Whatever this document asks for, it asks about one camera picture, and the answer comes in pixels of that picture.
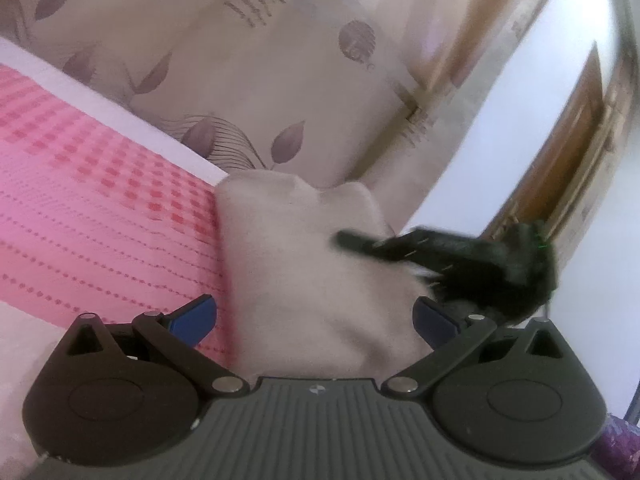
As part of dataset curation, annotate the beige leaf print curtain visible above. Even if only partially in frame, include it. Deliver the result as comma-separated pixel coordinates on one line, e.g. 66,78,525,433
0,0,568,211

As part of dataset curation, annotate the pink checked bed sheet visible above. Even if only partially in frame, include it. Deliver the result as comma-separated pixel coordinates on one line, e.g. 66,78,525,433
0,37,237,480

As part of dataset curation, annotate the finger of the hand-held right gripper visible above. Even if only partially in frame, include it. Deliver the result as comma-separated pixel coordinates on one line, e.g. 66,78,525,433
334,229,423,264

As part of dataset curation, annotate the purple patterned cloth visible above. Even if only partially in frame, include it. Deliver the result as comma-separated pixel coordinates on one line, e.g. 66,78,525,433
599,416,640,480

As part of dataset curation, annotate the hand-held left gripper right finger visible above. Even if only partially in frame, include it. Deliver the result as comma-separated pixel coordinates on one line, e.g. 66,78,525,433
381,296,577,402

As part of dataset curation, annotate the beige knitted garment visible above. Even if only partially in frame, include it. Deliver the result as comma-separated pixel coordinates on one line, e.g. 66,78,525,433
214,170,501,379

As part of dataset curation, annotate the brown wooden door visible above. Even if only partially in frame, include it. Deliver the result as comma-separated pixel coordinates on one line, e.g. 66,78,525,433
477,42,640,281

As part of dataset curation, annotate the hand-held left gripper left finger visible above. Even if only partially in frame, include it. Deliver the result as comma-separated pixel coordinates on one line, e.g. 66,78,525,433
55,294,250,401

